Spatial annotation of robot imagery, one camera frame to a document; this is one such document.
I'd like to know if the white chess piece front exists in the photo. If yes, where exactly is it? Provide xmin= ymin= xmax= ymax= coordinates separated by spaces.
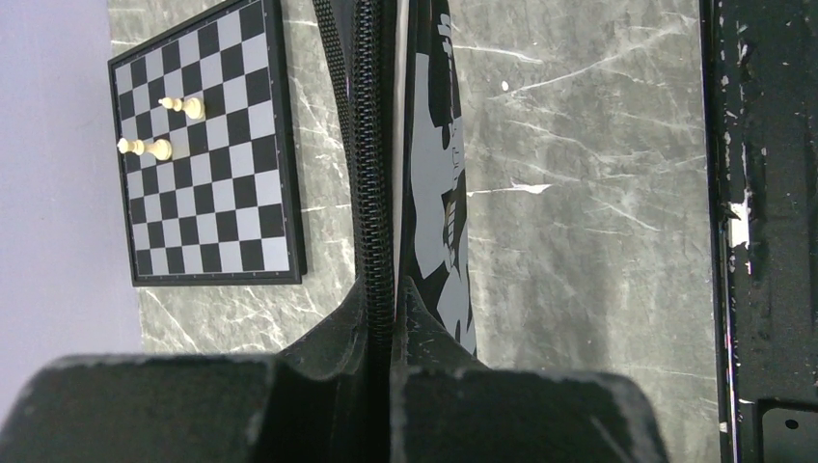
xmin=158 ymin=96 xmax=206 ymax=120

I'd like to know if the black racket bag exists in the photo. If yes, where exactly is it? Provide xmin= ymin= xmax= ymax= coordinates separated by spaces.
xmin=314 ymin=1 xmax=479 ymax=367

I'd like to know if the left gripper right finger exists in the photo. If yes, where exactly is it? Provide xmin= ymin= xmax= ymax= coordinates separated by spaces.
xmin=390 ymin=278 xmax=668 ymax=462

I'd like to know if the white chess piece back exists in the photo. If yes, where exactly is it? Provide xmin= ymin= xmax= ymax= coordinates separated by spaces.
xmin=117 ymin=138 xmax=173 ymax=161

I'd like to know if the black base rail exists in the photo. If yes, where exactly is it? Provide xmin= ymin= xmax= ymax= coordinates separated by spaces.
xmin=700 ymin=1 xmax=817 ymax=462

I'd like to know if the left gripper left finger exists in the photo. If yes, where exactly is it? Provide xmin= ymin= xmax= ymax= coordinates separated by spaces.
xmin=1 ymin=286 xmax=376 ymax=462

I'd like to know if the black white chessboard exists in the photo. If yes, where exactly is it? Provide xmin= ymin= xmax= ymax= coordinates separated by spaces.
xmin=108 ymin=1 xmax=307 ymax=286

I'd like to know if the white chess piece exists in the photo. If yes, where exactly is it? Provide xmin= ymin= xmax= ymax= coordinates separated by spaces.
xmin=158 ymin=96 xmax=206 ymax=120
xmin=117 ymin=138 xmax=173 ymax=161

